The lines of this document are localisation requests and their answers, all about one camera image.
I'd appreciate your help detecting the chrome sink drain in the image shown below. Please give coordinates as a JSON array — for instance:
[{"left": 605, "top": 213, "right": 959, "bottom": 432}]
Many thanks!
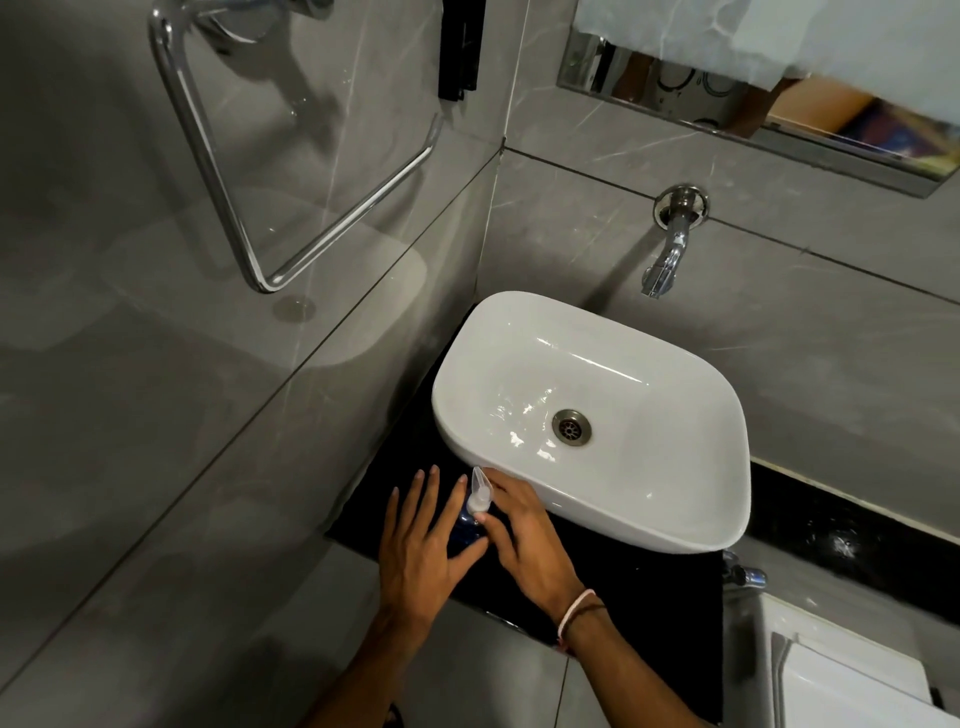
[{"left": 552, "top": 408, "right": 594, "bottom": 447}]

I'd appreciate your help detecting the person's right forearm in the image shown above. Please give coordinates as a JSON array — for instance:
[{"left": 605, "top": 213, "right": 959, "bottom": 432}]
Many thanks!
[{"left": 561, "top": 600, "right": 715, "bottom": 728}]

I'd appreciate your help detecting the person's left hand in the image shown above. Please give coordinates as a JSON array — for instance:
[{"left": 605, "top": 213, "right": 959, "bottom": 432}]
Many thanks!
[{"left": 377, "top": 464, "right": 491, "bottom": 625}]

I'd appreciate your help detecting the person's right hand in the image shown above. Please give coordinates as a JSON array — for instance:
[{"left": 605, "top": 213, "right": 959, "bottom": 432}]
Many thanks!
[{"left": 480, "top": 471, "right": 587, "bottom": 618}]

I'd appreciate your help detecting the blue pump soap bottle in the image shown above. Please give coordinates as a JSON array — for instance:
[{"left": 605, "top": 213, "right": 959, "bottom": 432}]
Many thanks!
[{"left": 447, "top": 465, "right": 494, "bottom": 558}]

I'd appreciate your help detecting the chrome wall faucet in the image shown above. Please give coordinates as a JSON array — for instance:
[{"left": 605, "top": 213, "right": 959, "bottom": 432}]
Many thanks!
[{"left": 639, "top": 183, "right": 711, "bottom": 300}]

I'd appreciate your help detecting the steel-framed wall mirror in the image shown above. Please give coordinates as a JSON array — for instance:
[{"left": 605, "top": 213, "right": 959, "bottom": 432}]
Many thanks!
[{"left": 555, "top": 0, "right": 960, "bottom": 201}]

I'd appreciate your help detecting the chrome towel ring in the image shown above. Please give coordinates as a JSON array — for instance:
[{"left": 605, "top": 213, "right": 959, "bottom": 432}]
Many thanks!
[{"left": 147, "top": 0, "right": 445, "bottom": 294}]

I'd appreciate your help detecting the person's left forearm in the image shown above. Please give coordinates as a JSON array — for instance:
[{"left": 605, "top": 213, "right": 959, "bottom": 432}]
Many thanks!
[{"left": 298, "top": 603, "right": 450, "bottom": 728}]

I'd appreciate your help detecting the dark thread bracelet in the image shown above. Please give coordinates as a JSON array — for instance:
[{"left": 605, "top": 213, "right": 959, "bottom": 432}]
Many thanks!
[{"left": 561, "top": 602, "right": 608, "bottom": 652}]

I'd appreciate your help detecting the white thread bracelet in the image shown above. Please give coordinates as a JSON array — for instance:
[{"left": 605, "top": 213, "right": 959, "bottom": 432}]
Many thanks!
[{"left": 556, "top": 588, "right": 599, "bottom": 633}]

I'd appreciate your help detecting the white ceramic sink basin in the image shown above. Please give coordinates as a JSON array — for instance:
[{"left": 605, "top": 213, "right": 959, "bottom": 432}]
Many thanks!
[{"left": 430, "top": 290, "right": 753, "bottom": 555}]

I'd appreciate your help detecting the white toilet cistern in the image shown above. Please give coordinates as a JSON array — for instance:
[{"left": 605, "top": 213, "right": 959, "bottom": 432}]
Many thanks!
[{"left": 753, "top": 591, "right": 960, "bottom": 728}]

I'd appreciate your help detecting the black wall-mounted holder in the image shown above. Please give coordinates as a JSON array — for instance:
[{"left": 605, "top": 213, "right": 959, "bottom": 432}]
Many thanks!
[{"left": 438, "top": 0, "right": 483, "bottom": 102}]

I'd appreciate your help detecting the chrome angle valve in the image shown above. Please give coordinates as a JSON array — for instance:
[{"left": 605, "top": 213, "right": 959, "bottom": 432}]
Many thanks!
[{"left": 722, "top": 549, "right": 769, "bottom": 595}]

